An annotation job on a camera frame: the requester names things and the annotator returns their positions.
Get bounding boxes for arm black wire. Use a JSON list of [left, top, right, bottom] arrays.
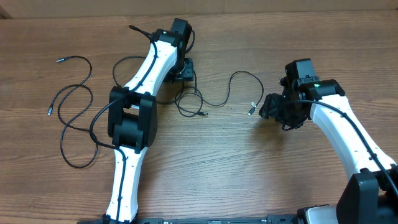
[[281, 99, 398, 200], [89, 24, 196, 224]]

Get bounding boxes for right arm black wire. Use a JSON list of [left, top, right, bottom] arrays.
[[281, 99, 398, 200]]

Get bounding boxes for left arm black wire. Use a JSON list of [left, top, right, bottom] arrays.
[[89, 24, 196, 224]]

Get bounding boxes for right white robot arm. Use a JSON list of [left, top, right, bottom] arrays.
[[259, 58, 397, 223]]

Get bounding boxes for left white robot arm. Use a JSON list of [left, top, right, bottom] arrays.
[[90, 18, 193, 223]]

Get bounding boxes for black thin USB cable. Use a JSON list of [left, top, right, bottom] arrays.
[[47, 55, 99, 169]]

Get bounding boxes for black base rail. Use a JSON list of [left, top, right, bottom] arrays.
[[136, 203, 338, 224]]

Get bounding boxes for black labelled USB cable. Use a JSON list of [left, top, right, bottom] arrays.
[[194, 70, 265, 116]]

